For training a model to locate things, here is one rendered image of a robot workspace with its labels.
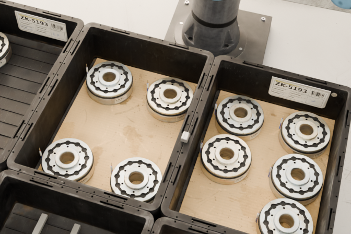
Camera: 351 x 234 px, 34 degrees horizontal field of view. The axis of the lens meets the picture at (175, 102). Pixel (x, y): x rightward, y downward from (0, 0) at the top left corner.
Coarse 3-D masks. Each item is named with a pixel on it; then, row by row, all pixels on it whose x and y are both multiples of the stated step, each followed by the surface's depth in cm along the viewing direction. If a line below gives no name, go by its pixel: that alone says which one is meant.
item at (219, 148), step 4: (224, 144) 119; (228, 144) 119; (216, 148) 118; (220, 148) 118; (224, 148) 119; (228, 148) 119; (232, 148) 118; (236, 148) 118; (216, 152) 118; (232, 152) 118; (236, 152) 118; (216, 156) 117; (236, 156) 117; (220, 160) 116; (224, 160) 116; (228, 160) 116; (232, 160) 116; (236, 160) 117; (224, 164) 116; (228, 164) 116
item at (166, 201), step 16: (240, 64) 124; (256, 64) 124; (208, 80) 121; (304, 80) 122; (320, 80) 122; (208, 96) 119; (192, 128) 113; (336, 160) 110; (176, 176) 108; (336, 176) 108; (336, 192) 106; (160, 208) 103; (336, 208) 104; (192, 224) 101; (208, 224) 102
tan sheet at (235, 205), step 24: (264, 120) 127; (264, 144) 124; (264, 168) 120; (192, 192) 116; (216, 192) 116; (240, 192) 116; (264, 192) 117; (216, 216) 113; (240, 216) 113; (312, 216) 114
